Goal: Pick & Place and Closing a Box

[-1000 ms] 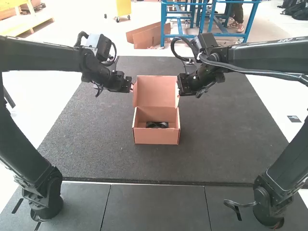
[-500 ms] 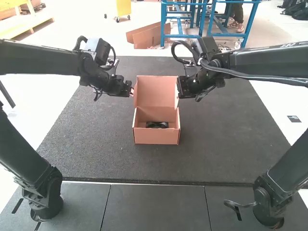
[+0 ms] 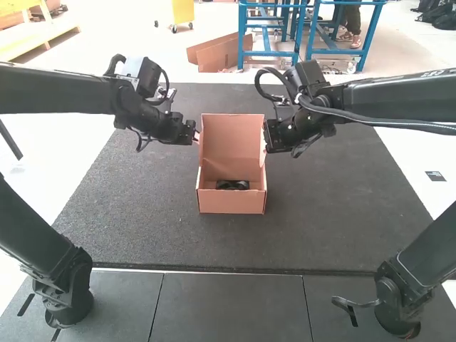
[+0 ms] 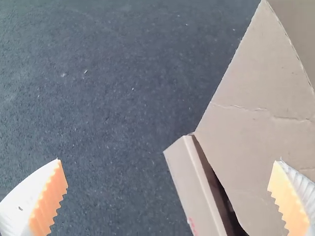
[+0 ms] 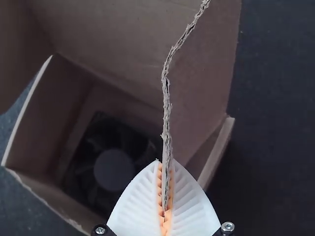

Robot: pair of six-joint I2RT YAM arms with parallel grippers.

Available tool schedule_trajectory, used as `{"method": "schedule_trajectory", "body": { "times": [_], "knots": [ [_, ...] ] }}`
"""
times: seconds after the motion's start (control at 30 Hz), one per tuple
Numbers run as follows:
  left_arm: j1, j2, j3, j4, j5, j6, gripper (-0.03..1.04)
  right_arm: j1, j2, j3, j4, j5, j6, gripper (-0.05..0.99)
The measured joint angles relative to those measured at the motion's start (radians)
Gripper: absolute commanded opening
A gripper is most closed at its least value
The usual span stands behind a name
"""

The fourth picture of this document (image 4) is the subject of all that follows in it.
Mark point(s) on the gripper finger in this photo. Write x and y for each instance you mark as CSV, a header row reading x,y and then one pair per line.
x,y
32,206
295,201

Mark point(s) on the cardboard box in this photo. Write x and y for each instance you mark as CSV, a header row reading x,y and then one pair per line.
x,y
258,98

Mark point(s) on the black mat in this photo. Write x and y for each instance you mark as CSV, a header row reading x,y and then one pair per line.
x,y
98,86

